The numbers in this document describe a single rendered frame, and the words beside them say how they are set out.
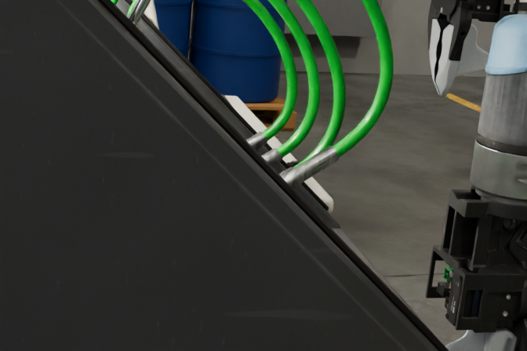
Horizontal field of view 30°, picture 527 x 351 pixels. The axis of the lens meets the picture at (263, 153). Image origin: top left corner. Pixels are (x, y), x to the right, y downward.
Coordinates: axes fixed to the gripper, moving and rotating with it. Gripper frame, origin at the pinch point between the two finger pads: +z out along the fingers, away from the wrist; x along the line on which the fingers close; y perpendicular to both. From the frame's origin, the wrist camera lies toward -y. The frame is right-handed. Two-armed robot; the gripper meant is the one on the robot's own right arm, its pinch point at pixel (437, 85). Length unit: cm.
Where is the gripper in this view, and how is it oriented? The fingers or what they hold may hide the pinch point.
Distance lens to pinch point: 121.2
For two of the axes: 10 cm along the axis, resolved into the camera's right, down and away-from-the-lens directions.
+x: -2.3, -2.8, 9.3
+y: 9.7, 0.3, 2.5
